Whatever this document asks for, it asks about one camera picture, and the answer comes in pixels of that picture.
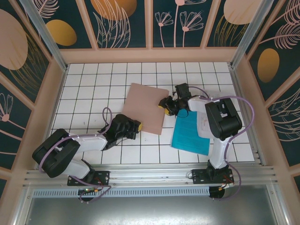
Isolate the brown paper folder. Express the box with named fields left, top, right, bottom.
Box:
left=121, top=82, right=170, bottom=136

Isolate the white drawing sheet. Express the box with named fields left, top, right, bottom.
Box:
left=196, top=111, right=213, bottom=139

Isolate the grey metal sheet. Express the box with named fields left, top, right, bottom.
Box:
left=22, top=184, right=285, bottom=225

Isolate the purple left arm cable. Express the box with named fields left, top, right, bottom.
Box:
left=38, top=106, right=118, bottom=203

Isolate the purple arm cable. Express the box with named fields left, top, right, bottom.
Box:
left=38, top=106, right=118, bottom=203
left=189, top=86, right=256, bottom=200

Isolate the aluminium frame rail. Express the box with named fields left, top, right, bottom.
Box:
left=22, top=164, right=278, bottom=188

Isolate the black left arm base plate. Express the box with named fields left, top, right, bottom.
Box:
left=67, top=170, right=111, bottom=187

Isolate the grey slotted cable duct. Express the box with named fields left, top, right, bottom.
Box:
left=32, top=187, right=211, bottom=198

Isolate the aluminium side rail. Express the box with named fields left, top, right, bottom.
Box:
left=231, top=63, right=262, bottom=166

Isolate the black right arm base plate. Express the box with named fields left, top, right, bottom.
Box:
left=191, top=168, right=235, bottom=186

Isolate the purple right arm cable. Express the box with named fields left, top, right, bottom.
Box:
left=189, top=86, right=256, bottom=200

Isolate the aluminium frame post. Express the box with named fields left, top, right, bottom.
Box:
left=230, top=0, right=268, bottom=69
left=19, top=0, right=69, bottom=72

